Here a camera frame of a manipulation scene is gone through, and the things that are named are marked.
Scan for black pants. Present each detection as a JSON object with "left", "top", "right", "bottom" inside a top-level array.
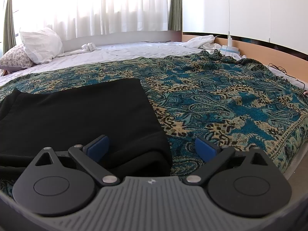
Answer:
[{"left": 1, "top": 78, "right": 172, "bottom": 177}]

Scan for teal paisley bedspread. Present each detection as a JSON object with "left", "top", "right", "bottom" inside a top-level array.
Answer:
[{"left": 1, "top": 51, "right": 307, "bottom": 196}]

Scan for white bed sheet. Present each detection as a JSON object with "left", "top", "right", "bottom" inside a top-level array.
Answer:
[{"left": 1, "top": 42, "right": 220, "bottom": 86}]

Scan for blue white tissue pack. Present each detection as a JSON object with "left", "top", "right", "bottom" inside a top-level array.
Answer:
[{"left": 220, "top": 35, "right": 240, "bottom": 55}]

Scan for small white cloth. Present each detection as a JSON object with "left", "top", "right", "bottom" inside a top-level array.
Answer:
[{"left": 81, "top": 42, "right": 97, "bottom": 52}]

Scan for crumpled white cloth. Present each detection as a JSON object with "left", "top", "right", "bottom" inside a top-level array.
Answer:
[{"left": 181, "top": 35, "right": 215, "bottom": 49}]

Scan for floral purple pillow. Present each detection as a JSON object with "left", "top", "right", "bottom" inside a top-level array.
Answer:
[{"left": 0, "top": 44, "right": 35, "bottom": 73}]

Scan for white pillow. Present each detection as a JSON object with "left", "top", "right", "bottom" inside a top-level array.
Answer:
[{"left": 19, "top": 27, "right": 64, "bottom": 64}]

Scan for grey headboard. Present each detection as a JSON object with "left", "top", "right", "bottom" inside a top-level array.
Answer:
[{"left": 62, "top": 31, "right": 182, "bottom": 52}]

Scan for green curtain right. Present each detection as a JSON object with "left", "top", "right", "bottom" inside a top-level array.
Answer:
[{"left": 168, "top": 0, "right": 182, "bottom": 31}]

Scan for green curtain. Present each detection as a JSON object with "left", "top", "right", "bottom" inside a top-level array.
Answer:
[
  {"left": 3, "top": 0, "right": 16, "bottom": 54},
  {"left": 168, "top": 0, "right": 182, "bottom": 31}
]

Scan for green curtain left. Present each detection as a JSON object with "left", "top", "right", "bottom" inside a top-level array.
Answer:
[{"left": 3, "top": 0, "right": 16, "bottom": 54}]

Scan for white sheer curtain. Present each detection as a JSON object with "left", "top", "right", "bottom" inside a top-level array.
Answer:
[{"left": 13, "top": 0, "right": 170, "bottom": 41}]

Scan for black cable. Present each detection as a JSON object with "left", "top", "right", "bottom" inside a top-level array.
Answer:
[{"left": 267, "top": 63, "right": 308, "bottom": 95}]

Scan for wooden bed side rail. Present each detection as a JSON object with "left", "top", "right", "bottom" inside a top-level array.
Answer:
[{"left": 181, "top": 32, "right": 308, "bottom": 90}]

